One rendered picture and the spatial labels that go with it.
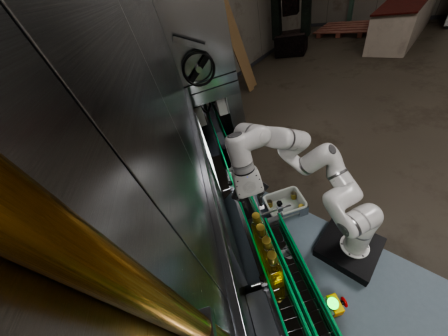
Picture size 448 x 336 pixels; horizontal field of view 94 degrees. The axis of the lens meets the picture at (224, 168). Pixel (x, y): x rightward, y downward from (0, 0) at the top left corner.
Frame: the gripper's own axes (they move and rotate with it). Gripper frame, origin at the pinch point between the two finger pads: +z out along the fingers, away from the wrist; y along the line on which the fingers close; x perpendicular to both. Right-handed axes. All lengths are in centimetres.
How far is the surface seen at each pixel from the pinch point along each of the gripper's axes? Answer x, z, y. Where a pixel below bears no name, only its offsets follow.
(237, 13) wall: 455, -111, 114
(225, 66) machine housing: 89, -44, 15
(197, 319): -54, -35, -12
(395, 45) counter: 327, 21, 355
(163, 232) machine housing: -47, -38, -14
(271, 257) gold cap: -15.0, 13.2, -0.3
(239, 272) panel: -14.8, 16.1, -12.8
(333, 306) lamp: -20, 47, 19
